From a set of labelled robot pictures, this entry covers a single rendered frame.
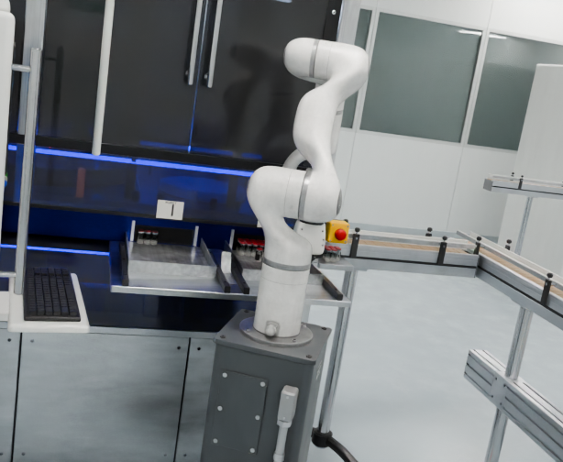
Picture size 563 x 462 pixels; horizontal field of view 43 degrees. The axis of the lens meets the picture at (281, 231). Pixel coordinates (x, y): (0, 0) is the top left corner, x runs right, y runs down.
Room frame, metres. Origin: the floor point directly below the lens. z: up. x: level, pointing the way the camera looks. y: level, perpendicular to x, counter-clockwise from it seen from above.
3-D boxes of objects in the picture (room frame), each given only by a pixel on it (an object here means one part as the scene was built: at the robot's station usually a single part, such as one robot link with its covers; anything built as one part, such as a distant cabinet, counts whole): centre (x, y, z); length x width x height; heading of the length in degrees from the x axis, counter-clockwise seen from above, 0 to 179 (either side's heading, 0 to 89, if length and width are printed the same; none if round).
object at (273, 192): (1.76, 0.01, 1.16); 0.19 x 0.12 x 0.24; 82
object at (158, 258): (2.21, 0.35, 0.90); 0.34 x 0.26 x 0.04; 16
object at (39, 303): (1.92, 0.62, 0.82); 0.40 x 0.14 x 0.02; 22
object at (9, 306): (1.90, 0.66, 0.79); 0.45 x 0.28 x 0.03; 22
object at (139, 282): (2.19, 0.16, 0.87); 0.70 x 0.48 x 0.02; 106
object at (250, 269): (2.31, 0.02, 0.90); 0.34 x 0.26 x 0.04; 16
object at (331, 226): (2.49, -0.19, 1.00); 0.08 x 0.07 x 0.07; 16
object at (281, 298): (1.75, -0.02, 0.95); 0.19 x 0.19 x 0.18
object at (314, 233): (2.18, -0.09, 1.03); 0.10 x 0.08 x 0.11; 106
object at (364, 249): (2.70, -0.43, 0.92); 0.69 x 0.16 x 0.16; 106
